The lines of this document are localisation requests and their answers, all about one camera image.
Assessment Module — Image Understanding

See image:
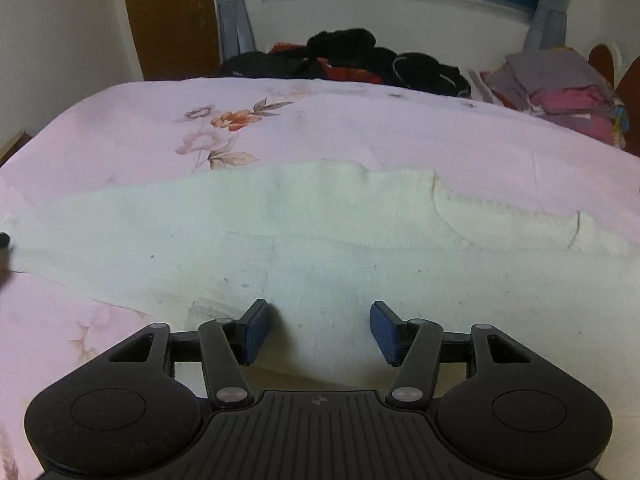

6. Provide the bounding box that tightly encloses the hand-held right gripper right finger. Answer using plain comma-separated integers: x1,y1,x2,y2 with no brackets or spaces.
369,301,542,407

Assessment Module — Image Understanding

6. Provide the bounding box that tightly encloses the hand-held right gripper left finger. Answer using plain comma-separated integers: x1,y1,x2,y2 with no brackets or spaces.
100,299,271,410

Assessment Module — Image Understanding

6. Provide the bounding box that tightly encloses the stack of folded clothes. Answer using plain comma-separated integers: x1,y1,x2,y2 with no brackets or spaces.
479,47,629,151

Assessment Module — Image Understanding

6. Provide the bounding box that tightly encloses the brown wooden door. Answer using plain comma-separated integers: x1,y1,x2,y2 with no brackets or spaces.
119,0,221,81

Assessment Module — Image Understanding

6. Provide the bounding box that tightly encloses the grey curtain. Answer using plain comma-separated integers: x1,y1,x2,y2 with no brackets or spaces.
522,0,569,54
204,0,259,79

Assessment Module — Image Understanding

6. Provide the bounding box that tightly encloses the pile of dark clothes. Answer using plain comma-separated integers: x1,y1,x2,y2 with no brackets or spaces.
218,27,474,99

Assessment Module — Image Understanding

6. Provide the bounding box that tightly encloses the white towel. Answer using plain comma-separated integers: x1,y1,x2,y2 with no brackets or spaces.
0,157,634,392

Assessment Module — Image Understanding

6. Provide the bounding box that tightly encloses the pink floral blanket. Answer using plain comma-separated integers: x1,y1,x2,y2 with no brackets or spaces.
0,77,640,480

